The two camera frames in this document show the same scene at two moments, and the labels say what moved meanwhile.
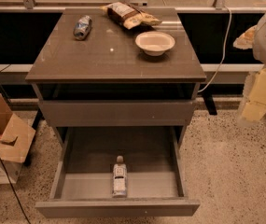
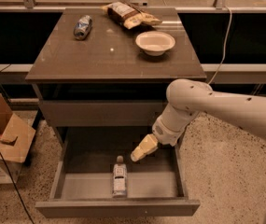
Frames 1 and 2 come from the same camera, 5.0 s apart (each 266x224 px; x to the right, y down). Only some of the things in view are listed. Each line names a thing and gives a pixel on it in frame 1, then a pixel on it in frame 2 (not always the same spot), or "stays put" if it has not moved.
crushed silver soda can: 82,28 stays put
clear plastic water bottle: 119,178 stays put
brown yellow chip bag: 129,16 stays put
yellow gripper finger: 254,111 to 147,145
